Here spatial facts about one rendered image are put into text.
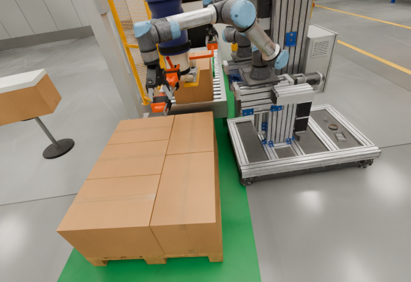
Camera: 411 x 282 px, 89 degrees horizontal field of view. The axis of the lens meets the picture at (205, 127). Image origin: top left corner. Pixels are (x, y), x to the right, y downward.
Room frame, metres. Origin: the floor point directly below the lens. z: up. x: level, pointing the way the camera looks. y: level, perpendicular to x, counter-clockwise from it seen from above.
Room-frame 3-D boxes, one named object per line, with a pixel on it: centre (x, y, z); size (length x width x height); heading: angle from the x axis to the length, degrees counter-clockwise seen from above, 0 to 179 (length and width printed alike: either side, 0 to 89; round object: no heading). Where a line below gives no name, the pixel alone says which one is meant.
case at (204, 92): (2.27, 0.04, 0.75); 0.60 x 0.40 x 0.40; 173
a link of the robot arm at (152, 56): (0.96, 0.19, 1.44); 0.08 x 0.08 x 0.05
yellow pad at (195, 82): (1.53, 0.03, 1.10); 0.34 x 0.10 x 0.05; 173
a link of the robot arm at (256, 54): (1.41, -0.46, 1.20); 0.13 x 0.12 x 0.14; 26
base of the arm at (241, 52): (1.91, -0.46, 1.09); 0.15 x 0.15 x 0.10
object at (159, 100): (0.94, 0.21, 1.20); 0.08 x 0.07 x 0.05; 173
